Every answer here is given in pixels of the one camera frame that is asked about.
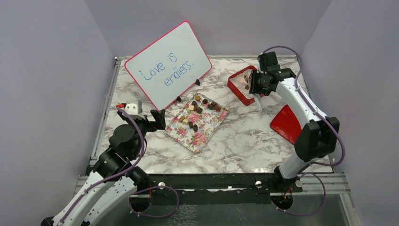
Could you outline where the red box lid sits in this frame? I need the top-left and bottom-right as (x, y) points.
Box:
(270, 105), (302, 144)

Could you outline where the red chocolate box base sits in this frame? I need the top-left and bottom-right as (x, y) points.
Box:
(227, 65), (263, 106)

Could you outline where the white board pink frame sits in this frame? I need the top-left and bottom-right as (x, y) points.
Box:
(124, 21), (212, 110)

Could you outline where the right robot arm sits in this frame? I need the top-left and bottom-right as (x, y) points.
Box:
(248, 51), (340, 192)

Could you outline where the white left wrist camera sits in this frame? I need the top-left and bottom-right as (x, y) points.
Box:
(124, 100), (143, 118)

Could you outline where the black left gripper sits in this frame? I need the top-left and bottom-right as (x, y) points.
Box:
(119, 108), (165, 158)

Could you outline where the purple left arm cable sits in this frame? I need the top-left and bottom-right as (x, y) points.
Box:
(57, 107), (181, 225)

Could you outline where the floral rectangular tray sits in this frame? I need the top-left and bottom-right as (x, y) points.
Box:
(165, 93), (229, 153)

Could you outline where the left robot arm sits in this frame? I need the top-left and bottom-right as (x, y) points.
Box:
(41, 107), (166, 226)

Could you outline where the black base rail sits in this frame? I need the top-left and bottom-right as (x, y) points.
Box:
(86, 167), (303, 207)

